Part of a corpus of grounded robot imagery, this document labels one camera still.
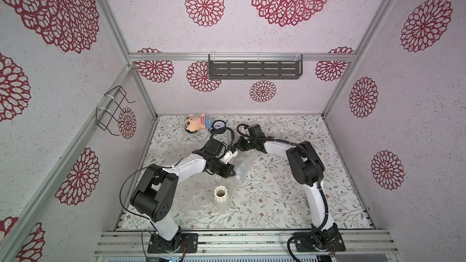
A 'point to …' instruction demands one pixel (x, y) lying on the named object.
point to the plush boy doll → (193, 123)
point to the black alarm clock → (217, 124)
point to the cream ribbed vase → (221, 199)
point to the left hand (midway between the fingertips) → (233, 174)
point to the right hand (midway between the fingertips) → (232, 143)
